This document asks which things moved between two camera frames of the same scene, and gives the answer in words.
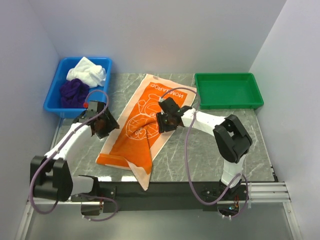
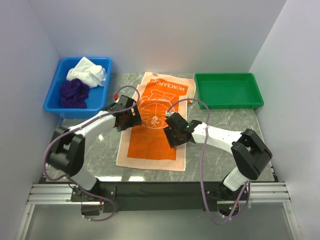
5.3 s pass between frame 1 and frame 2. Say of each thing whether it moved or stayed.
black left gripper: moved
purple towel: stayed
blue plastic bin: stayed
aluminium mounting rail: stayed
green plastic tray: stayed
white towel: stayed
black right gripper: moved
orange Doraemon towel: moved
